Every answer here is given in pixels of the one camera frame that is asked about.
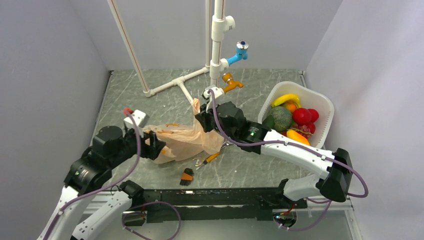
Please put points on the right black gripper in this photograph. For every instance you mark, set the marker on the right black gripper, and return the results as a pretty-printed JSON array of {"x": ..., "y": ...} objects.
[{"x": 203, "y": 117}]

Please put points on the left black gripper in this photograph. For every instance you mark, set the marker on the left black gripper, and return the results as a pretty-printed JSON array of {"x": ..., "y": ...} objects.
[{"x": 156, "y": 145}]

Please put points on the orange plastic bag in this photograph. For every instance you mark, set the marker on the orange plastic bag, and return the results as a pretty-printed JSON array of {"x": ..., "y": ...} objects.
[{"x": 183, "y": 141}]

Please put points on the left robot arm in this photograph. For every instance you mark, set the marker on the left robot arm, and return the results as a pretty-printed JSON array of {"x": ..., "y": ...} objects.
[{"x": 87, "y": 176}]

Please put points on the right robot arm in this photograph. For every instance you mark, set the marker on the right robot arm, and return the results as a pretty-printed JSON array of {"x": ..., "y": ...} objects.
[{"x": 332, "y": 171}]

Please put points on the green fake avocado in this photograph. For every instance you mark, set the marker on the green fake avocado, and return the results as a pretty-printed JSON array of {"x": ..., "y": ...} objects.
[{"x": 269, "y": 122}]

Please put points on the green fake melon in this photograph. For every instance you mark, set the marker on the green fake melon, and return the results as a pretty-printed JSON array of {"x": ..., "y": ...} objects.
[{"x": 282, "y": 118}]

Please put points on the yellow fake mango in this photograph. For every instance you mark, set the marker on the yellow fake mango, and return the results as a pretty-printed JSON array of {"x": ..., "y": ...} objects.
[{"x": 294, "y": 135}]

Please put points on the fake orange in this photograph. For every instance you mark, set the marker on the fake orange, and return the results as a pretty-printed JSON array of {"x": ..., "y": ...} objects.
[{"x": 290, "y": 106}]

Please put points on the yellow fake banana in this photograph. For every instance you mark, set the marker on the yellow fake banana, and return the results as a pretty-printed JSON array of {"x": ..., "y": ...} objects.
[{"x": 286, "y": 98}]

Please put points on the red fake apple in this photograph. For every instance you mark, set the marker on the red fake apple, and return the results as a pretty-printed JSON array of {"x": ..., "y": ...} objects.
[{"x": 301, "y": 116}]

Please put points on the red fake tomato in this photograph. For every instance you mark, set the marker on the red fake tomato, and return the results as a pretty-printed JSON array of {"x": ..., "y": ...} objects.
[{"x": 314, "y": 114}]

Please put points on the silver combination wrench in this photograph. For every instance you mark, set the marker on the silver combination wrench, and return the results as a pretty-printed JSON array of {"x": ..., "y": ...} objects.
[{"x": 224, "y": 145}]

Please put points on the black orange hex key set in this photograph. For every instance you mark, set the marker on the black orange hex key set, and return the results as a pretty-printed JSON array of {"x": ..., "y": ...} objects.
[{"x": 187, "y": 177}]

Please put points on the orange tap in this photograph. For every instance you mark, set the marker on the orange tap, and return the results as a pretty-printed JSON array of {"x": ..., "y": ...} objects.
[{"x": 231, "y": 83}]

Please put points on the blue tap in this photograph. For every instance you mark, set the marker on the blue tap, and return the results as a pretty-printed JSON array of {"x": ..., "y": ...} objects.
[{"x": 241, "y": 52}]

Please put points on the white PVC pipe stand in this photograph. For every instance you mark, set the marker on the white PVC pipe stand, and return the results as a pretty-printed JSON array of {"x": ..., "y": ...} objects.
[{"x": 173, "y": 34}]

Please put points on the white plastic basket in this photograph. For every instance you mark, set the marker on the white plastic basket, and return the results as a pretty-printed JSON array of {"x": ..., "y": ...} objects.
[{"x": 309, "y": 99}]

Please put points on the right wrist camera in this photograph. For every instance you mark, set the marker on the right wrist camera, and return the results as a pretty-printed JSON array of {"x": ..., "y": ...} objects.
[{"x": 211, "y": 95}]

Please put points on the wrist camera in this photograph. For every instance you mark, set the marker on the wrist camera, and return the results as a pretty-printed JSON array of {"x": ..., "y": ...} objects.
[
  {"x": 211, "y": 95},
  {"x": 135, "y": 118}
]

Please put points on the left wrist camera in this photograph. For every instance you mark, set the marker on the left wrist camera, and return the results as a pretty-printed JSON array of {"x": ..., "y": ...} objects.
[{"x": 135, "y": 118}]

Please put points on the orange handled screwdriver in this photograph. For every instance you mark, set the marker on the orange handled screwdriver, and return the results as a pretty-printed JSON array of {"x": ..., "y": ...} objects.
[{"x": 206, "y": 161}]

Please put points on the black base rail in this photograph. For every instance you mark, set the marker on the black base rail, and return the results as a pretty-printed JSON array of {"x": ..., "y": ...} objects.
[{"x": 197, "y": 204}]

